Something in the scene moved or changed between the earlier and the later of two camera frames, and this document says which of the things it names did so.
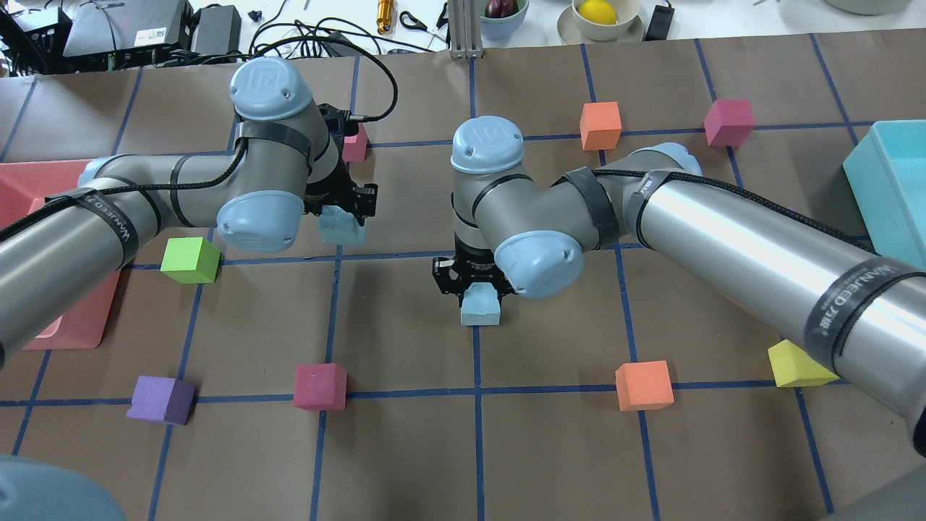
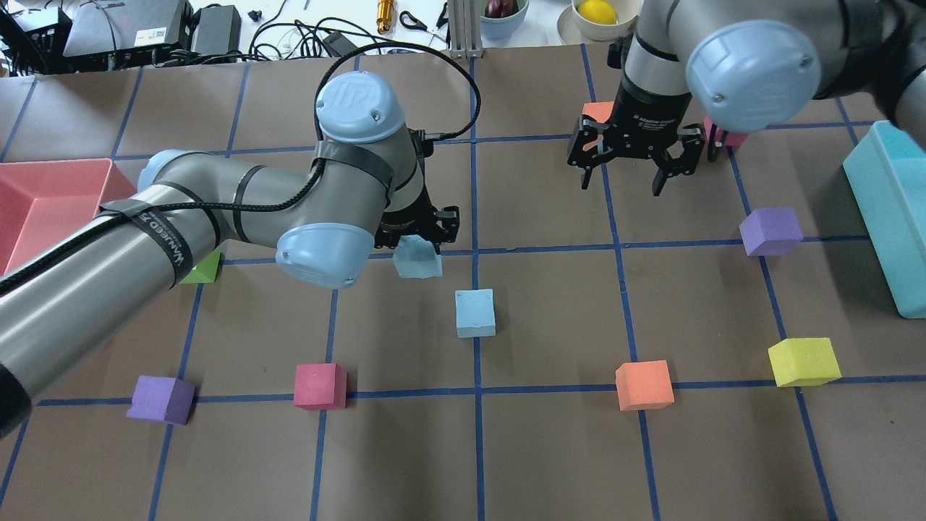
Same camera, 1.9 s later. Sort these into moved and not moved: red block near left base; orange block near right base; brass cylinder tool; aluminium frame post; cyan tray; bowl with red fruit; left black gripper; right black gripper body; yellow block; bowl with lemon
Moved: left black gripper; right black gripper body
Not moved: cyan tray; brass cylinder tool; yellow block; bowl with red fruit; bowl with lemon; orange block near right base; red block near left base; aluminium frame post
